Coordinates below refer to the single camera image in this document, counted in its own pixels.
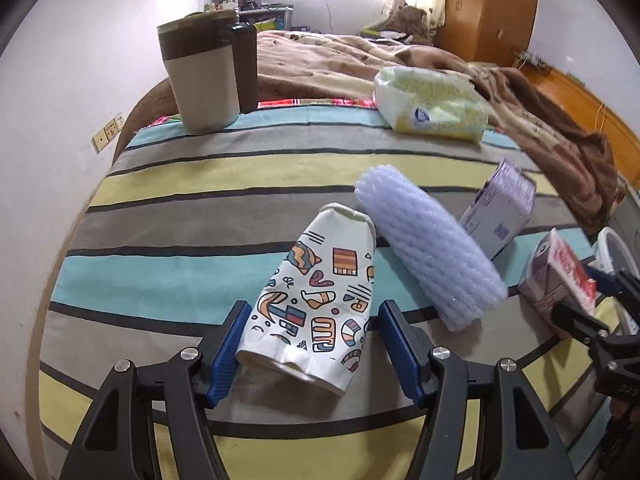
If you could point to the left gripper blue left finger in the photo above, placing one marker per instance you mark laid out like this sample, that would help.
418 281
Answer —
220 348

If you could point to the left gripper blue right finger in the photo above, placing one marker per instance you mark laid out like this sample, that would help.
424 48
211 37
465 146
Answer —
409 350

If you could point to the white foam net sleeve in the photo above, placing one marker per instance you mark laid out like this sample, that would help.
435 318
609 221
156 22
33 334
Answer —
462 283

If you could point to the red strawberry milk carton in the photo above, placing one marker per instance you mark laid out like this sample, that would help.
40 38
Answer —
552 274

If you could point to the crushed patterned paper cup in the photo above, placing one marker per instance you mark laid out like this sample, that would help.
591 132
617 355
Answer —
310 320

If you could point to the purple milk carton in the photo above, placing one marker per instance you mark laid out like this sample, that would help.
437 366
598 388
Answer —
501 209

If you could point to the white trash bin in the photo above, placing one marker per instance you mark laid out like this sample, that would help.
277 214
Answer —
612 255

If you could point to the striped table cloth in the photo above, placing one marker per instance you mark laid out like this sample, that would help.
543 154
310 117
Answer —
185 226

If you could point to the brown fleece blanket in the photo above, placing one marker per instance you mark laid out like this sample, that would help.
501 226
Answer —
333 106

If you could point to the wooden bed headboard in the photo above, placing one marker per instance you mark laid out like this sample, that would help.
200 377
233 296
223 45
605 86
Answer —
591 114

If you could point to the green tissue pack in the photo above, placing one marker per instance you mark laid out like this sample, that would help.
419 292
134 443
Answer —
430 103

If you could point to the brown beige travel mug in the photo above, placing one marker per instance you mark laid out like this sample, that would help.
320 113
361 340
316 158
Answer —
211 61

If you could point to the teddy bear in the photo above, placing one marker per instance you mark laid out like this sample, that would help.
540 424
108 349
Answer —
409 20

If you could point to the cluttered shelf desk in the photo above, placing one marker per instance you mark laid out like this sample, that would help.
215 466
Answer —
264 16

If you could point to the orange wooden wardrobe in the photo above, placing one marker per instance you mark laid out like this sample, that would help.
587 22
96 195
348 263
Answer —
491 31

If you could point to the wall power sockets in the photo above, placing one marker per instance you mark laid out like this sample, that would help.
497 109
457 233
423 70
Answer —
107 133

